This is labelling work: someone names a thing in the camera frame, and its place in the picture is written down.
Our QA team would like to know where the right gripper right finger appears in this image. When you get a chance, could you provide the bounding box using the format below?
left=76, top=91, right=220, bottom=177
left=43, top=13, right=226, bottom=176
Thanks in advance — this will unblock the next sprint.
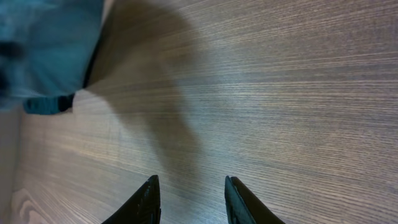
left=224, top=176, right=284, bottom=224

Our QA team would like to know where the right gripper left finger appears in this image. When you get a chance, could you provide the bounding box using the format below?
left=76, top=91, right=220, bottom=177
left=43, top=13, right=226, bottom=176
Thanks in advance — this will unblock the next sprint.
left=102, top=175, right=161, bottom=224

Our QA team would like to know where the dark blue garment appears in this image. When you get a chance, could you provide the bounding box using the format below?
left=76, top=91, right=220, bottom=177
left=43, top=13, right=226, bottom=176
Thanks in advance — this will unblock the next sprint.
left=1, top=0, right=104, bottom=111

